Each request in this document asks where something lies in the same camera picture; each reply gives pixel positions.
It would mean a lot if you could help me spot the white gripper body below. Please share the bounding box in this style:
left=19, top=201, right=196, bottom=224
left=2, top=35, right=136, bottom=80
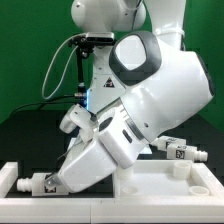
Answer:
left=58, top=116, right=147, bottom=193

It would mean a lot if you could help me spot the grey camera cable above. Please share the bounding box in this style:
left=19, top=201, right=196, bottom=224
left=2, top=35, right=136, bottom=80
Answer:
left=41, top=34, right=83, bottom=101

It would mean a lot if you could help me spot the white square tabletop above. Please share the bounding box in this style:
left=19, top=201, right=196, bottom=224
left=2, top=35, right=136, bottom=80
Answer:
left=113, top=160, right=214, bottom=198

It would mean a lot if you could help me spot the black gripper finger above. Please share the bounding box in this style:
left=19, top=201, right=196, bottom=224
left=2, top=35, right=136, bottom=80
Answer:
left=44, top=174, right=61, bottom=191

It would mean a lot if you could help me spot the black camera on stand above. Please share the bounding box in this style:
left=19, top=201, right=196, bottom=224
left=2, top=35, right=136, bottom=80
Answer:
left=68, top=32, right=116, bottom=112

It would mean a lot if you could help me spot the black power cable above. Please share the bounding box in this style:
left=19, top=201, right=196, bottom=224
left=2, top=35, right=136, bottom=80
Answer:
left=9, top=94, right=84, bottom=117

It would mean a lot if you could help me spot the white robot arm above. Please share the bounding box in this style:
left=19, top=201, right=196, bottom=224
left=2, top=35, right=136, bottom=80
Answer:
left=45, top=0, right=214, bottom=193

